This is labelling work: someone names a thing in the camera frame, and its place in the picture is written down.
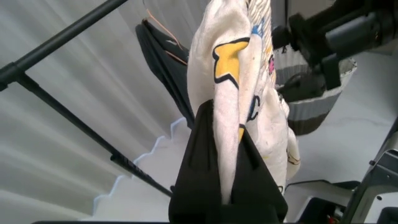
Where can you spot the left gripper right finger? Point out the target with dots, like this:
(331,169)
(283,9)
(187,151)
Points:
(255,193)

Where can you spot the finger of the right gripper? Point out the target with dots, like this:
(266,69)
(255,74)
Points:
(281,37)
(304,87)

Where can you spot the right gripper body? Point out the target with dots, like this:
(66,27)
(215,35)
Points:
(351,32)

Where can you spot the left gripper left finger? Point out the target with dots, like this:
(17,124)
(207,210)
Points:
(199,180)

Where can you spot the cream printed garment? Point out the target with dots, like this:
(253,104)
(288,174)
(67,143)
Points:
(230,109)

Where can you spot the pink clothes hanger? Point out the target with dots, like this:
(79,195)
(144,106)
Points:
(175,57)

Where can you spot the dark grey t-shirt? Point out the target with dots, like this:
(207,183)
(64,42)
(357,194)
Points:
(168,62)

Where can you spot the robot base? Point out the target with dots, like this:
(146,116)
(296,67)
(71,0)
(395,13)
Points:
(382,180)

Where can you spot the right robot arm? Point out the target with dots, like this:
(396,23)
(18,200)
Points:
(390,25)

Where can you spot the white laundry basket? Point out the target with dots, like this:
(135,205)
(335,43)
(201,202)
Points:
(311,112)

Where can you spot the black clothes rack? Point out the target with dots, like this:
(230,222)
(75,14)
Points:
(62,37)

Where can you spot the white curtain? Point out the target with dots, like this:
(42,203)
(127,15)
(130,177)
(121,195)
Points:
(77,93)

